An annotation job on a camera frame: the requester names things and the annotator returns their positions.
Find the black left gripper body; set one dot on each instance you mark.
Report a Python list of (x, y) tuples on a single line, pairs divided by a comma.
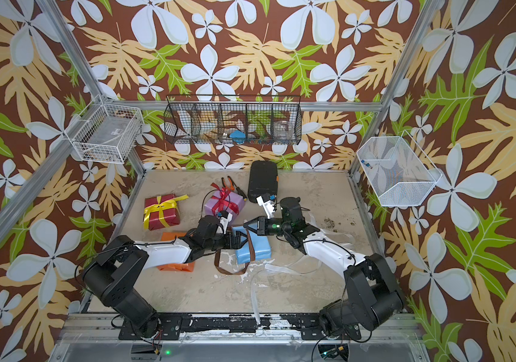
[(217, 243)]

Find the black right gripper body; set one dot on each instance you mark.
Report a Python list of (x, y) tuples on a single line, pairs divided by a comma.
[(278, 227)]

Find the light blue gift box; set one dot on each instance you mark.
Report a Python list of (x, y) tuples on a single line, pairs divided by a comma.
[(260, 243)]

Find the orange gift box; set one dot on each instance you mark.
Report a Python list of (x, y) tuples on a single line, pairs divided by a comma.
[(185, 267)]

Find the purple gift box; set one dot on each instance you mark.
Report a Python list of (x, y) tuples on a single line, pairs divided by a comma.
[(234, 198)]

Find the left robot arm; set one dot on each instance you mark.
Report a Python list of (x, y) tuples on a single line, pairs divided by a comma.
[(114, 274)]

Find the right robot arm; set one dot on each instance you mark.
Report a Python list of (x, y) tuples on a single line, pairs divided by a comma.
[(371, 295)]

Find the dark red gift box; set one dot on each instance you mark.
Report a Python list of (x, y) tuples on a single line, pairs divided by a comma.
[(163, 212)]

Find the red satin ribbon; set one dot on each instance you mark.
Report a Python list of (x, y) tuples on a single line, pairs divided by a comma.
[(222, 201)]

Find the yellow satin ribbon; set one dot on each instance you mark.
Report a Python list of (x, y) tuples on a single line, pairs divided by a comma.
[(160, 208)]

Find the black hard case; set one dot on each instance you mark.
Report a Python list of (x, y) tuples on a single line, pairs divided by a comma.
[(263, 180)]

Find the blue object in basket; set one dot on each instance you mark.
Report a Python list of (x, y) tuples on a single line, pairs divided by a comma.
[(238, 137)]

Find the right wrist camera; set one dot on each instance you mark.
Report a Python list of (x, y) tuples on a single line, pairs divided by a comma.
[(269, 203)]

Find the orange handled pliers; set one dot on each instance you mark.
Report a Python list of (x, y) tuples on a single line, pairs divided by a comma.
[(229, 184)]

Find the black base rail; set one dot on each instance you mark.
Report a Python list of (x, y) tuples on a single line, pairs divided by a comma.
[(172, 326)]

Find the black wire basket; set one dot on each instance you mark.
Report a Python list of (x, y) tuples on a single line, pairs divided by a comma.
[(265, 119)]

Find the white wire basket right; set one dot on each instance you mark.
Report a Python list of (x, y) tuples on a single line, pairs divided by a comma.
[(398, 169)]

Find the white wire basket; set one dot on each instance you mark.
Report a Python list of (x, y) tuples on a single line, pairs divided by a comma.
[(398, 169), (106, 131)]

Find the white wire basket left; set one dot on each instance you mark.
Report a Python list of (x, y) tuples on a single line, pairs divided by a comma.
[(106, 131)]

